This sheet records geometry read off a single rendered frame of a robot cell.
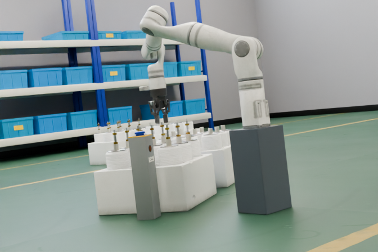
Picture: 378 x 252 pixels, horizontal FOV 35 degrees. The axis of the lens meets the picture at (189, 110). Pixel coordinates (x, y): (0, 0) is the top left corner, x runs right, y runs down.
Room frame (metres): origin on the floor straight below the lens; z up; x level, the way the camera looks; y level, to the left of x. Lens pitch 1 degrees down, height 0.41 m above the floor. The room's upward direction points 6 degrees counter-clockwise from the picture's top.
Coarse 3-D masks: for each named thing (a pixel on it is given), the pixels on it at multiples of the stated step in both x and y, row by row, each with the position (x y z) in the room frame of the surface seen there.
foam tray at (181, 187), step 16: (192, 160) 2.46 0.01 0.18; (208, 160) 2.62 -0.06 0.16; (96, 176) 2.45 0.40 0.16; (112, 176) 2.42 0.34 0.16; (128, 176) 2.40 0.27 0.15; (160, 176) 2.35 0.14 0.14; (176, 176) 2.33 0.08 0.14; (192, 176) 2.41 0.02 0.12; (208, 176) 2.60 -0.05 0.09; (96, 192) 2.45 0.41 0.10; (112, 192) 2.42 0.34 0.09; (128, 192) 2.40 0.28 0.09; (160, 192) 2.35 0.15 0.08; (176, 192) 2.33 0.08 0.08; (192, 192) 2.39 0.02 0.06; (208, 192) 2.57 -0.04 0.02; (112, 208) 2.43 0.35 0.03; (128, 208) 2.40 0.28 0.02; (160, 208) 2.36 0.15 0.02; (176, 208) 2.33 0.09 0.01
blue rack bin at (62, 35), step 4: (60, 32) 7.11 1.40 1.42; (64, 32) 7.11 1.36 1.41; (68, 32) 7.15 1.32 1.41; (72, 32) 7.18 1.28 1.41; (76, 32) 7.22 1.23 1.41; (80, 32) 7.26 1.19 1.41; (84, 32) 7.30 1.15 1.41; (88, 32) 7.33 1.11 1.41; (48, 36) 7.32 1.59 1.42; (52, 36) 7.26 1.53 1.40; (56, 36) 7.20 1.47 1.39; (60, 36) 7.13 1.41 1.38; (64, 36) 7.12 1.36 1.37; (68, 36) 7.15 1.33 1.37; (72, 36) 7.19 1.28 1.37; (76, 36) 7.23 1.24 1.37; (80, 36) 7.27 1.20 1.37; (84, 36) 7.30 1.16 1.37
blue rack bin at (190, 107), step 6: (186, 102) 8.29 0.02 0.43; (192, 102) 8.37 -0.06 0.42; (198, 102) 8.44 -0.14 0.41; (204, 102) 8.52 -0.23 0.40; (186, 108) 8.29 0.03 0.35; (192, 108) 8.37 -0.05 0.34; (198, 108) 8.44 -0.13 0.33; (204, 108) 8.51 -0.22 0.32; (186, 114) 8.30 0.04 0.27; (192, 114) 8.37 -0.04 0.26
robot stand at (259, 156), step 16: (256, 128) 2.11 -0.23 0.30; (272, 128) 2.13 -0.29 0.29; (240, 144) 2.14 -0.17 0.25; (256, 144) 2.08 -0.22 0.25; (272, 144) 2.12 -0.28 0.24; (240, 160) 2.15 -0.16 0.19; (256, 160) 2.09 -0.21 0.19; (272, 160) 2.12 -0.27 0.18; (240, 176) 2.16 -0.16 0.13; (256, 176) 2.10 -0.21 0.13; (272, 176) 2.11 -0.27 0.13; (288, 176) 2.17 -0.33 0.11; (240, 192) 2.16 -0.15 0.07; (256, 192) 2.10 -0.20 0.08; (272, 192) 2.10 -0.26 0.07; (288, 192) 2.16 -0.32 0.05; (240, 208) 2.17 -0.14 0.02; (256, 208) 2.11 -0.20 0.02; (272, 208) 2.10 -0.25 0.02
